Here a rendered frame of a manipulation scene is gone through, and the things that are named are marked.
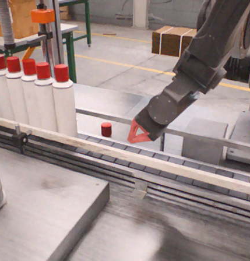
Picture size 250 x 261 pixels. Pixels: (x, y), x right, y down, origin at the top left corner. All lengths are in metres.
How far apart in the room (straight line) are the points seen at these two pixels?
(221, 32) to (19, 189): 0.50
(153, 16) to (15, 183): 6.07
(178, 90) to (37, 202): 0.36
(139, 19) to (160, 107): 6.20
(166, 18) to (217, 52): 5.96
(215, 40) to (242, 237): 0.38
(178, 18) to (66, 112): 5.70
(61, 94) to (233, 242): 0.50
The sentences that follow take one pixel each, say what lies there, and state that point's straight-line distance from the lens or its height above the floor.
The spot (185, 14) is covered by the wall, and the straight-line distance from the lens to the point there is 6.31.
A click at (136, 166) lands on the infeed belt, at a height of 0.88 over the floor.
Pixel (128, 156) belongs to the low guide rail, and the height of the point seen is 0.91.
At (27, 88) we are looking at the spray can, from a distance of 0.82.
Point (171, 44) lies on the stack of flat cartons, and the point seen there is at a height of 0.17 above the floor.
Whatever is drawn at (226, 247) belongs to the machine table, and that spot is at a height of 0.83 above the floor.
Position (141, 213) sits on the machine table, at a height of 0.83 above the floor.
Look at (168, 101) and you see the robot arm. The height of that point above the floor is 1.09.
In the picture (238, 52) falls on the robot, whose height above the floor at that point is 1.07.
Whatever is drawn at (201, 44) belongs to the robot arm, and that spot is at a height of 1.18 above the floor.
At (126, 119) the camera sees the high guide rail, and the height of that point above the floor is 0.96.
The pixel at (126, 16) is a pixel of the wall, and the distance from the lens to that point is 6.94.
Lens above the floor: 1.31
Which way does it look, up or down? 30 degrees down
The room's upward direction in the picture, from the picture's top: straight up
